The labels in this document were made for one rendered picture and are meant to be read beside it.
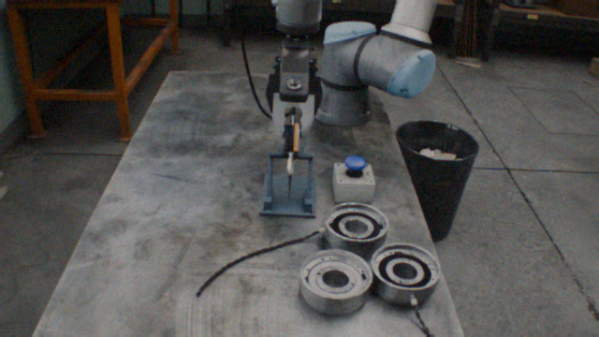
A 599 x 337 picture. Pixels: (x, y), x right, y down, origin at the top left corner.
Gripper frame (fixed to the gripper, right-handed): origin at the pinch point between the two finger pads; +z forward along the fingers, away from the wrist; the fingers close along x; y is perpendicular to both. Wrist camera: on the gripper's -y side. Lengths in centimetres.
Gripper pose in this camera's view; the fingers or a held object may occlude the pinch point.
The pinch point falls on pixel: (292, 133)
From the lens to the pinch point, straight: 93.7
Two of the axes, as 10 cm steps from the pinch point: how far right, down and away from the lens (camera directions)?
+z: -0.5, 8.5, 5.2
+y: 0.3, -5.2, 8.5
